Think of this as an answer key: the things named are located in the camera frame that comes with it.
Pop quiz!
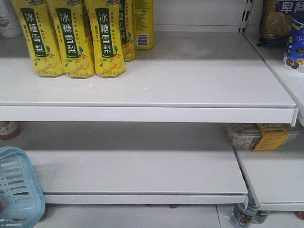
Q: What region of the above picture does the red aluminium coke bottle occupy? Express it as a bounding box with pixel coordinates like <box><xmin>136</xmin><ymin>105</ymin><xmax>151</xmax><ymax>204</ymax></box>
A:
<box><xmin>0</xmin><ymin>199</ymin><xmax>6</xmax><ymax>214</ymax></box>

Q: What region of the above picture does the blue oreo cup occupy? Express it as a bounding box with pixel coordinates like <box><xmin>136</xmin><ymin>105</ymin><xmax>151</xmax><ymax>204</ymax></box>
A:
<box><xmin>282</xmin><ymin>11</ymin><xmax>304</xmax><ymax>76</ymax></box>

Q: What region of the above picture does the white shelf unit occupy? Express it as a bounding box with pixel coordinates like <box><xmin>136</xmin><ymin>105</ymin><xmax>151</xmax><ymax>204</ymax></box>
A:
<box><xmin>0</xmin><ymin>0</ymin><xmax>304</xmax><ymax>228</ymax></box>

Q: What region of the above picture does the brown cracker packet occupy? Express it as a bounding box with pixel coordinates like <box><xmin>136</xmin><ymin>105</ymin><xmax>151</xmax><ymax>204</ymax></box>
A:
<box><xmin>259</xmin><ymin>0</ymin><xmax>301</xmax><ymax>47</ymax></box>

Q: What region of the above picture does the orange C100 drink bottle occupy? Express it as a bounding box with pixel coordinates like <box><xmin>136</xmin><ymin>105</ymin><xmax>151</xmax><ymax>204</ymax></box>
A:
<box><xmin>0</xmin><ymin>121</ymin><xmax>20</xmax><ymax>140</ymax></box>

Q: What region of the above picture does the clear biscuit box yellow label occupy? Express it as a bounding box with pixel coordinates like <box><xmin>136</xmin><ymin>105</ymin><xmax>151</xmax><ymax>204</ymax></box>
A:
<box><xmin>225</xmin><ymin>123</ymin><xmax>304</xmax><ymax>151</ymax></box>

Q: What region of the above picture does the yellow pear drink bottle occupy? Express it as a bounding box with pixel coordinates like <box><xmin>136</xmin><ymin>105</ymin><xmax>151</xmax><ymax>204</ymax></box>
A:
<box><xmin>133</xmin><ymin>0</ymin><xmax>154</xmax><ymax>50</ymax></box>
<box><xmin>47</xmin><ymin>0</ymin><xmax>95</xmax><ymax>78</ymax></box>
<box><xmin>11</xmin><ymin>0</ymin><xmax>64</xmax><ymax>77</ymax></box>
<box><xmin>119</xmin><ymin>0</ymin><xmax>136</xmax><ymax>62</ymax></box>
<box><xmin>85</xmin><ymin>0</ymin><xmax>126</xmax><ymax>78</ymax></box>

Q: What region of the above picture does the white peach drink bottle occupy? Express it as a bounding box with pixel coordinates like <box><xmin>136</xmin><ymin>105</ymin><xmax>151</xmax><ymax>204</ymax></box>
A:
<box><xmin>0</xmin><ymin>0</ymin><xmax>23</xmax><ymax>38</ymax></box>

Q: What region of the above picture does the clear water bottle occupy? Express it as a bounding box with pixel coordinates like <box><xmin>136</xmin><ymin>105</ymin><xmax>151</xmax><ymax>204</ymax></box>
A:
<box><xmin>230</xmin><ymin>204</ymin><xmax>258</xmax><ymax>228</ymax></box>

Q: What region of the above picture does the light blue plastic basket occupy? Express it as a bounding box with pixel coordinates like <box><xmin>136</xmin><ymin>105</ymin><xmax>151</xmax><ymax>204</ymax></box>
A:
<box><xmin>0</xmin><ymin>147</ymin><xmax>46</xmax><ymax>228</ymax></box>

